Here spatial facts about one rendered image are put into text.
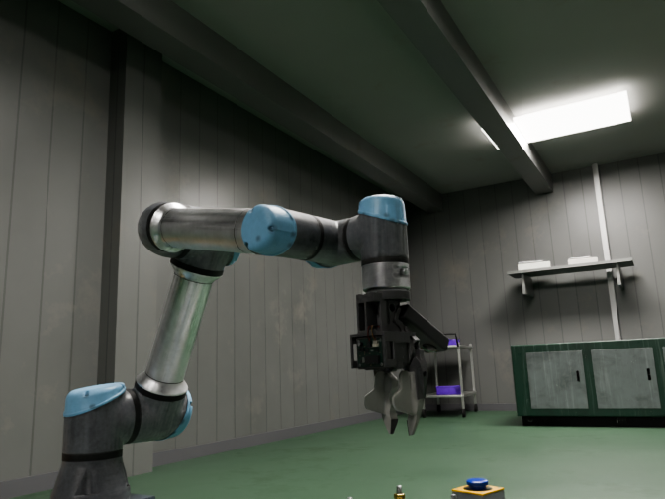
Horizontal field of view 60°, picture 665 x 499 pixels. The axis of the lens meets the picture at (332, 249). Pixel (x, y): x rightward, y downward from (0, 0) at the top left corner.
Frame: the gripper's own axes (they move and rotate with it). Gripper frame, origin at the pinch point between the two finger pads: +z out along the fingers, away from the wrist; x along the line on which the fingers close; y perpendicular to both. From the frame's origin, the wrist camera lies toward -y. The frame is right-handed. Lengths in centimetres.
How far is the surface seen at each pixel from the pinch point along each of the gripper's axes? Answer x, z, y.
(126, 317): -269, -43, -70
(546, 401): -196, 25, -411
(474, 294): -346, -92, -542
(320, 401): -356, 20, -293
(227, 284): -316, -75, -168
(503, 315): -316, -64, -553
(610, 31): -71, -227, -318
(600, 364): -153, -4, -426
